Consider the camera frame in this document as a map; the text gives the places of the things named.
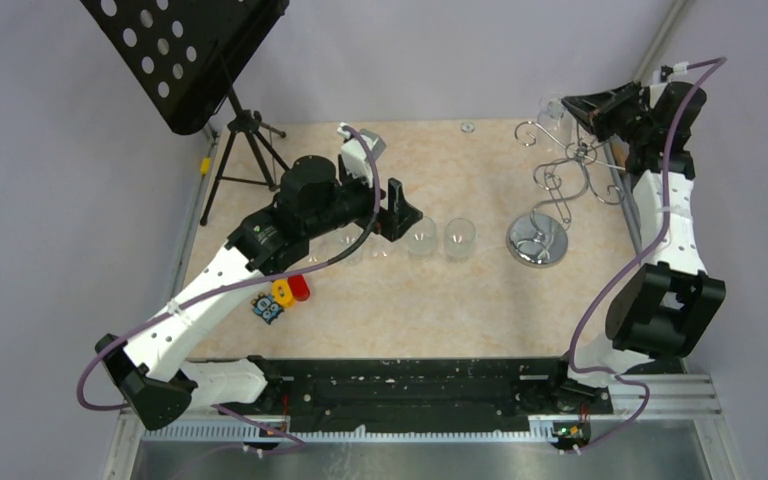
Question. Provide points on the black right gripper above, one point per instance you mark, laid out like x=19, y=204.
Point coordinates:
x=593, y=111

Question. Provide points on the black perforated music stand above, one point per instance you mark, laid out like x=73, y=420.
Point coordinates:
x=186, y=55

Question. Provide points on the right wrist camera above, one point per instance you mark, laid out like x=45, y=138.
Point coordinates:
x=666, y=73

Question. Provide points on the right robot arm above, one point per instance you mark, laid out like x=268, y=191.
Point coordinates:
x=669, y=299

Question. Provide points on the chrome wine glass rack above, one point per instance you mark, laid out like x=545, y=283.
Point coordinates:
x=539, y=237

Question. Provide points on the etched wine glass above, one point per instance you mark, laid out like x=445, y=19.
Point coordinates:
x=459, y=239
x=421, y=239
x=554, y=117

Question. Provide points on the yellow clamp left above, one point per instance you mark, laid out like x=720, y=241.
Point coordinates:
x=205, y=166

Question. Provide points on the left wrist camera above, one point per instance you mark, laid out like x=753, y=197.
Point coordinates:
x=353, y=155

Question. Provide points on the small wooden block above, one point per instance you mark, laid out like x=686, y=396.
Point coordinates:
x=619, y=155

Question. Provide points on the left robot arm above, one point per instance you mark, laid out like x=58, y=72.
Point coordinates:
x=316, y=197

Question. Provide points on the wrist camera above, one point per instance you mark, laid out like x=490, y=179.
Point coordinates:
x=353, y=155
x=666, y=73

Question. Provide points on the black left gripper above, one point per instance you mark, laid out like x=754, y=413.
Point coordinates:
x=399, y=215

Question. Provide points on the clear smooth wine glass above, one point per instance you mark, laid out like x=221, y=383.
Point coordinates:
x=320, y=252

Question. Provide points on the yellow ring block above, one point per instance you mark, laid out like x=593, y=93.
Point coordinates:
x=282, y=293

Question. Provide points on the red cylinder block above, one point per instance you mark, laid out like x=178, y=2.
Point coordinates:
x=299, y=288

